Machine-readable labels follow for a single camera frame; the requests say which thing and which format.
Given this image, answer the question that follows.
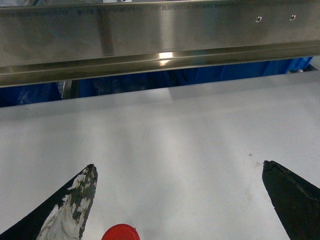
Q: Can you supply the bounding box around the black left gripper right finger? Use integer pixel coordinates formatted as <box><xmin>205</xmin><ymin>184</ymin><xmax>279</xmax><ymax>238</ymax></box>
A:
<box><xmin>262</xmin><ymin>160</ymin><xmax>320</xmax><ymax>240</ymax></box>

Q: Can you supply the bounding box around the white-flecked left gripper left finger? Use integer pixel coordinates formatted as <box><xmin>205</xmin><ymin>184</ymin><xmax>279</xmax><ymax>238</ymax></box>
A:
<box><xmin>0</xmin><ymin>164</ymin><xmax>98</xmax><ymax>240</ymax></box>

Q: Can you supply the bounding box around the red push button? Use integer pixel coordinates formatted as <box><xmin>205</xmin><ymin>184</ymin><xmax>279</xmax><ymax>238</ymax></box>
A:
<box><xmin>101</xmin><ymin>223</ymin><xmax>141</xmax><ymax>240</ymax></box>

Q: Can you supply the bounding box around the stainless steel shelf rail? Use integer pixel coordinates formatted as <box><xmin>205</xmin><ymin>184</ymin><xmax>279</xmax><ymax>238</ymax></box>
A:
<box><xmin>0</xmin><ymin>0</ymin><xmax>320</xmax><ymax>87</ymax></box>

